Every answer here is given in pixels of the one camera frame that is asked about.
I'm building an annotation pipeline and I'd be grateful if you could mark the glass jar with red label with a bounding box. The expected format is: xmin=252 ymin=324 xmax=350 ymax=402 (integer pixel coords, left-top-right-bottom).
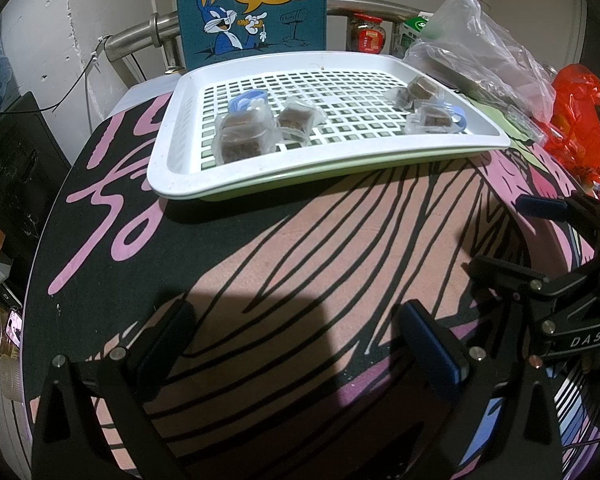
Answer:
xmin=346 ymin=12 xmax=386 ymax=55

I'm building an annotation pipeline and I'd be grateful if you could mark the clear plastic case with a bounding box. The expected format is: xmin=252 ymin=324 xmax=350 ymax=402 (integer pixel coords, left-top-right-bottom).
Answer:
xmin=505 ymin=105 xmax=543 ymax=136

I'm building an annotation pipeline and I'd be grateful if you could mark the black cable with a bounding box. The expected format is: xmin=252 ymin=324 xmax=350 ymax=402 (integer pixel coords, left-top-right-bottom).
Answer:
xmin=0 ymin=62 xmax=103 ymax=117

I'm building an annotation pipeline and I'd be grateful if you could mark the white perforated tray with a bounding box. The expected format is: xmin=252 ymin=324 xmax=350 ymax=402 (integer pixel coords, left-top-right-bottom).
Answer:
xmin=146 ymin=50 xmax=512 ymax=200

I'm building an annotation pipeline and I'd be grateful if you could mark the red plastic bag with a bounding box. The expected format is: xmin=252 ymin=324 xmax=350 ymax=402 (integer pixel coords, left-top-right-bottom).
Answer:
xmin=542 ymin=64 xmax=600 ymax=186

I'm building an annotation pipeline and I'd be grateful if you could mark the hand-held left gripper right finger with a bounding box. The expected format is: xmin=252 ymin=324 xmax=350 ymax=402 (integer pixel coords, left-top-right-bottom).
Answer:
xmin=397 ymin=299 xmax=563 ymax=480

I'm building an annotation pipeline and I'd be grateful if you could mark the pink and black printed mat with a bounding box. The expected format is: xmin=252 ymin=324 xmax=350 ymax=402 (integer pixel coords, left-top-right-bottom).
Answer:
xmin=22 ymin=100 xmax=600 ymax=480

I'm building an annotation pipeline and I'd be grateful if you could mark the clear packet with brown cube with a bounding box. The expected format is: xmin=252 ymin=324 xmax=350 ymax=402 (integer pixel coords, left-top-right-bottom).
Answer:
xmin=214 ymin=106 xmax=276 ymax=163
xmin=277 ymin=97 xmax=326 ymax=142
xmin=390 ymin=74 xmax=442 ymax=110
xmin=405 ymin=102 xmax=453 ymax=135

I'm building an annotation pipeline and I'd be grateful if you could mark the teal cartoon tote bag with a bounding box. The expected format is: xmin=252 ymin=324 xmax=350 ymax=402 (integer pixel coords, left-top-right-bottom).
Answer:
xmin=174 ymin=0 xmax=328 ymax=71

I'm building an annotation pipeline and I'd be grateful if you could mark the metal railing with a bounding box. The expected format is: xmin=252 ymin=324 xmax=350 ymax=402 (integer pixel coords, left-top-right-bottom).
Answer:
xmin=97 ymin=0 xmax=421 ymax=81

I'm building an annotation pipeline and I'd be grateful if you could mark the blue plastic clip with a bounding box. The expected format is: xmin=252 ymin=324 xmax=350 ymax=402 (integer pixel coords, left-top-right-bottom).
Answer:
xmin=442 ymin=105 xmax=468 ymax=132
xmin=228 ymin=91 xmax=269 ymax=113

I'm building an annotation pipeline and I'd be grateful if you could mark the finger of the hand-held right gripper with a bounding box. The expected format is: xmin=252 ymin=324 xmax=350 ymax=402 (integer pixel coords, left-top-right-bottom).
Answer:
xmin=467 ymin=255 xmax=552 ymax=302
xmin=515 ymin=194 xmax=600 ymax=235

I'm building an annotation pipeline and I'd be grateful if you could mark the lit smartphone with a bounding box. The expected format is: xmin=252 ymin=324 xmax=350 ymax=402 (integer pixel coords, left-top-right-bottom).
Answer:
xmin=5 ymin=309 xmax=23 ymax=343

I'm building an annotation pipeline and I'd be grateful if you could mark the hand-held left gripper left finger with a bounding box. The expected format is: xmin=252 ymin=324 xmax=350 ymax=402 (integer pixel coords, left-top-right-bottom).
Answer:
xmin=30 ymin=299 xmax=197 ymax=480

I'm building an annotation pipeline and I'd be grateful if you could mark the green and white carton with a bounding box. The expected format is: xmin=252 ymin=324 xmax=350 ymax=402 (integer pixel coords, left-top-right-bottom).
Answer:
xmin=390 ymin=10 xmax=433 ymax=58

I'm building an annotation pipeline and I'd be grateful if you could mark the clear plastic bag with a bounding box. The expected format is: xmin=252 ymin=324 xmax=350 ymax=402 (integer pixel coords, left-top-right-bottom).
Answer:
xmin=402 ymin=0 xmax=558 ymax=123

